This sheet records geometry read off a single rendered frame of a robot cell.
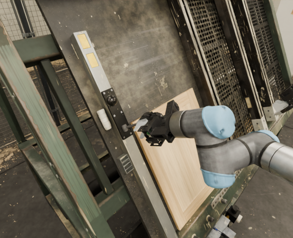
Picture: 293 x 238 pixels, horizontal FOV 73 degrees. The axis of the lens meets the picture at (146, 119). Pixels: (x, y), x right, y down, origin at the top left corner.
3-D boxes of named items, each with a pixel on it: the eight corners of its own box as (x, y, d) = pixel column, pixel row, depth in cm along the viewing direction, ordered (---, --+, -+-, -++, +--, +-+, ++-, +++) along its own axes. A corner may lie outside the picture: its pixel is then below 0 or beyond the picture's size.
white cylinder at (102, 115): (95, 112, 75) (104, 131, 77) (98, 111, 73) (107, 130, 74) (101, 108, 77) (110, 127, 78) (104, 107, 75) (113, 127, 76)
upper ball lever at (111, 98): (109, 105, 76) (108, 108, 62) (104, 96, 75) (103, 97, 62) (118, 101, 76) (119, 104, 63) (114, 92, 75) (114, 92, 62)
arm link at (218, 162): (255, 178, 48) (246, 133, 47) (217, 194, 44) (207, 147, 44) (230, 170, 55) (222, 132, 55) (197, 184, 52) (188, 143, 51)
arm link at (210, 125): (222, 146, 42) (214, 106, 41) (183, 145, 50) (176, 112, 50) (240, 136, 47) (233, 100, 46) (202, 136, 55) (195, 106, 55)
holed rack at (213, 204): (212, 209, 104) (213, 209, 104) (210, 204, 104) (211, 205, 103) (297, 96, 199) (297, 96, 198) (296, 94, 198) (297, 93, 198)
